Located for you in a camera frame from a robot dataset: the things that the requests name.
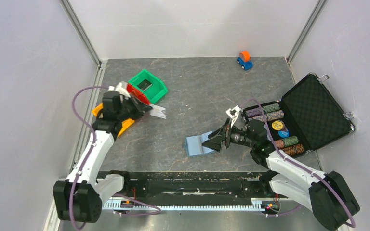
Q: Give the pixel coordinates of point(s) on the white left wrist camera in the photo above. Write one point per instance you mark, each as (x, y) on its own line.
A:
(121, 88)

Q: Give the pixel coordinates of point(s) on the blue orange toy car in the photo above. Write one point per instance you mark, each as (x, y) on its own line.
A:
(244, 60)

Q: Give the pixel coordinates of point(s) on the white credit card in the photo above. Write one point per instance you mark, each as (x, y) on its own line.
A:
(158, 111)

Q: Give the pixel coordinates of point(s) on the green plastic bin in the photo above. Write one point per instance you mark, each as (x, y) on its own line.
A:
(158, 89)

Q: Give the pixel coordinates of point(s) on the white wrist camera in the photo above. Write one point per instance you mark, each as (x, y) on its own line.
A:
(121, 88)
(233, 114)

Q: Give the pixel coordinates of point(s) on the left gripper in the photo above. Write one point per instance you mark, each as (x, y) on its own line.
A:
(140, 107)

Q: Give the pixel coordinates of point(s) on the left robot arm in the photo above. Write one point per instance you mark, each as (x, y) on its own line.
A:
(79, 198)

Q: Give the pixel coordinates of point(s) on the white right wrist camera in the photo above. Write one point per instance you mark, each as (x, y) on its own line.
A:
(233, 114)

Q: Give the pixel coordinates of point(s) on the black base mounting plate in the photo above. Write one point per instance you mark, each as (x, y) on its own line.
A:
(195, 188)

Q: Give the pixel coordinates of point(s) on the black poker chip case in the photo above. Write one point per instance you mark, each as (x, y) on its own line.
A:
(309, 112)

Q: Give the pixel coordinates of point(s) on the yellow dealer chip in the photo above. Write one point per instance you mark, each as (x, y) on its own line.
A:
(278, 125)

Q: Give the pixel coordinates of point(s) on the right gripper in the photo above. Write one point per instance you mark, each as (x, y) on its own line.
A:
(226, 132)

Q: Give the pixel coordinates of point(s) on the dark card in green bin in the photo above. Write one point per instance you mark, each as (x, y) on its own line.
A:
(144, 85)

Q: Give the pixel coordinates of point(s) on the red plastic bin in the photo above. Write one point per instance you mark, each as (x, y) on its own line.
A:
(138, 93)

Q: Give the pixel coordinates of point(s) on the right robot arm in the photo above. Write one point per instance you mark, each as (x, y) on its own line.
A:
(326, 195)

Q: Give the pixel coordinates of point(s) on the blue dealer chip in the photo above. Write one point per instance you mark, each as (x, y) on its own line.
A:
(284, 133)

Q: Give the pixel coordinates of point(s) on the blue leather card holder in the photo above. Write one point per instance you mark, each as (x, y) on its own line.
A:
(193, 145)

